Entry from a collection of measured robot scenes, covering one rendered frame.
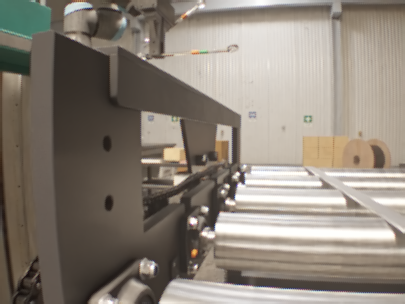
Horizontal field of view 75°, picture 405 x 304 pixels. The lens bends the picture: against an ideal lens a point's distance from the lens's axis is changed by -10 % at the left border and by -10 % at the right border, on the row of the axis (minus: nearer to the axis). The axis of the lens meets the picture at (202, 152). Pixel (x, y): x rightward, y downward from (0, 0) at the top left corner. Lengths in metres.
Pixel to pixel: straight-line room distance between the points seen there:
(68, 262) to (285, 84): 10.86
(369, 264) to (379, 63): 11.34
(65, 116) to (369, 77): 11.45
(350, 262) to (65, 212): 0.47
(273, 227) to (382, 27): 11.80
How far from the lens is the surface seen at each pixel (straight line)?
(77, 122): 0.28
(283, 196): 0.84
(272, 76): 11.07
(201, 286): 0.32
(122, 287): 0.35
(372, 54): 11.80
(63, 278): 0.28
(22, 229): 1.37
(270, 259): 0.56
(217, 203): 0.85
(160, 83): 0.43
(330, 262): 0.57
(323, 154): 8.20
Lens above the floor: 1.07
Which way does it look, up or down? 3 degrees down
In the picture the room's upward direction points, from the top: straight up
